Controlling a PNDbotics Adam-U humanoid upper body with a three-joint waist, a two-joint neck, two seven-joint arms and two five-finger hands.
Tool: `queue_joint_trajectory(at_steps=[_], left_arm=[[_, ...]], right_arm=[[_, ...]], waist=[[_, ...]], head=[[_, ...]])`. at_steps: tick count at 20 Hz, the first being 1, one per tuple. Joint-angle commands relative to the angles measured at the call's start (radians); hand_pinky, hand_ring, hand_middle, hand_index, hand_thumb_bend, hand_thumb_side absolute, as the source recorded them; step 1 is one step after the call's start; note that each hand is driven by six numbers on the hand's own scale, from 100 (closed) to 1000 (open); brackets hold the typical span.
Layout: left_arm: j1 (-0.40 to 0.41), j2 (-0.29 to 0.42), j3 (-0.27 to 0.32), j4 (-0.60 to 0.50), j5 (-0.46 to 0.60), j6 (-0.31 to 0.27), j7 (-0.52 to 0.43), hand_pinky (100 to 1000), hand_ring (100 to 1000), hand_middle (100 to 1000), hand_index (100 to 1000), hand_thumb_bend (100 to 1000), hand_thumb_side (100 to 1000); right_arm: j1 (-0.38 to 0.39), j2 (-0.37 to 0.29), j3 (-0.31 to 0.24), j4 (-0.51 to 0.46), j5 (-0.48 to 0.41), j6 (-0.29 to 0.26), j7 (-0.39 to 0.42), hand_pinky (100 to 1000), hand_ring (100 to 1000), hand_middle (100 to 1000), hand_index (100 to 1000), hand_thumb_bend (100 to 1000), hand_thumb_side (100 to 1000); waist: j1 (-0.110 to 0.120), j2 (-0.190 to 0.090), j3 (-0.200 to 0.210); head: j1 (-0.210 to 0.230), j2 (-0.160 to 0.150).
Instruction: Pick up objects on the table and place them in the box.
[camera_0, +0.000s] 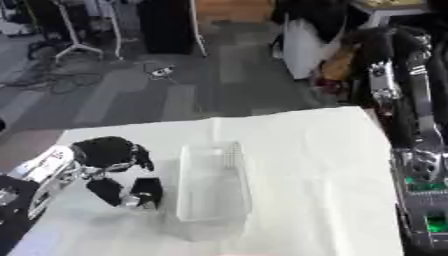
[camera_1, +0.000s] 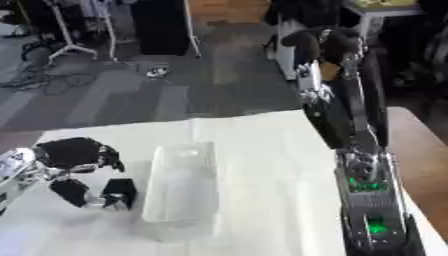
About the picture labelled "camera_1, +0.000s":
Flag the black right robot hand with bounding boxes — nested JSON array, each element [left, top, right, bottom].
[[280, 26, 391, 151]]

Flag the white floor stand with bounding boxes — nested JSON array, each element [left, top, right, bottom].
[[43, 0, 119, 65]]

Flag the white pole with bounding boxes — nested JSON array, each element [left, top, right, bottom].
[[182, 0, 205, 59]]

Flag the black upright panel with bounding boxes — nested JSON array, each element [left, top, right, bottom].
[[129, 0, 193, 56]]

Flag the white upright board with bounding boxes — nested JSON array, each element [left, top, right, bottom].
[[271, 16, 301, 82]]

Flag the white power strip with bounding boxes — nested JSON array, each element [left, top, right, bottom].
[[143, 65, 174, 80]]

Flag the white side table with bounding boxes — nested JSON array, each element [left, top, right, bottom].
[[343, 3, 427, 46]]

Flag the pale yellow object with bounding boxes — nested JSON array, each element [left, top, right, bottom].
[[353, 0, 420, 10]]

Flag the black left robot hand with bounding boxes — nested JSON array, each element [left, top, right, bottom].
[[31, 136, 140, 212]]

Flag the small tan block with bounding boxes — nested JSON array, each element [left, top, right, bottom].
[[318, 62, 342, 82]]

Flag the clear plastic box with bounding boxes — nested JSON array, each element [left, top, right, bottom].
[[140, 141, 221, 225]]

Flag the brown wooden panel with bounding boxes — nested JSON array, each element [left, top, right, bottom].
[[187, 0, 272, 25]]

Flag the black floor cables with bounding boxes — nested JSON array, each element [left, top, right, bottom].
[[0, 39, 102, 96]]

